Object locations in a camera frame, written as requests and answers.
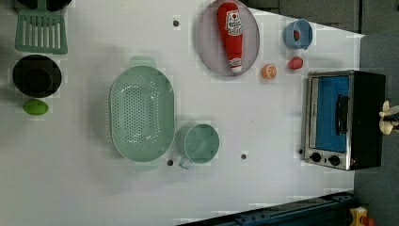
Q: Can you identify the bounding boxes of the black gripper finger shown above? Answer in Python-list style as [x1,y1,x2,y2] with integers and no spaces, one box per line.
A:
[390,113,399,122]

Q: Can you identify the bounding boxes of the yellow red emergency button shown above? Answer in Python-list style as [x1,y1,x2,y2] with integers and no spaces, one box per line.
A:
[349,206,375,226]

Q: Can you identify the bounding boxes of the red strawberry toy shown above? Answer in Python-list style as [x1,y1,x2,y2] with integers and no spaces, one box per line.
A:
[287,56,304,70]

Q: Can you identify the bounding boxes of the blue bowl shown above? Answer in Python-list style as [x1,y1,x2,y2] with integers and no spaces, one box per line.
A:
[283,19,313,50]

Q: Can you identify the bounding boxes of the red fruit in bowl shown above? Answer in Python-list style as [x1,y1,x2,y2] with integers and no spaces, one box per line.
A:
[293,30,300,41]

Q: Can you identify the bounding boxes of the orange half slice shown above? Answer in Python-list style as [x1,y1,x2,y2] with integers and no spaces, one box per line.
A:
[262,64,277,79]

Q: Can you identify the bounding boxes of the grey round plate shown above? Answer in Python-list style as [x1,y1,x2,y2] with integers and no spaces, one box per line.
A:
[195,0,260,76]

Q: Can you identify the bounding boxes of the red ketchup bottle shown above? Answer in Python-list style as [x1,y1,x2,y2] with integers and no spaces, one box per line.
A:
[216,2,243,73]

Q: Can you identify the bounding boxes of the green mug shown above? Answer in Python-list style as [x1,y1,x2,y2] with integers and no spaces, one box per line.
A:
[176,123,220,170]

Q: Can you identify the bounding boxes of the green oval colander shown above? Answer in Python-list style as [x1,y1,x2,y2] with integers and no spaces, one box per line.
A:
[109,56,175,171]

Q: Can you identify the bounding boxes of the black cup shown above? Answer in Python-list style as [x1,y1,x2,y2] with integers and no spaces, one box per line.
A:
[12,55,62,98]

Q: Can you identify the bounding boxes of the green slotted spatula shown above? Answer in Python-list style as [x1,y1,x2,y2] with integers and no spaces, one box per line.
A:
[15,0,68,55]

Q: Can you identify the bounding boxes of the green lime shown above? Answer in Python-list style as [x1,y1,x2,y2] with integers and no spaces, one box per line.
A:
[23,99,49,116]

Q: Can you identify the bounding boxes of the blue metal frame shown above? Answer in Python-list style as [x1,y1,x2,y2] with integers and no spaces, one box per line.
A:
[179,192,359,226]

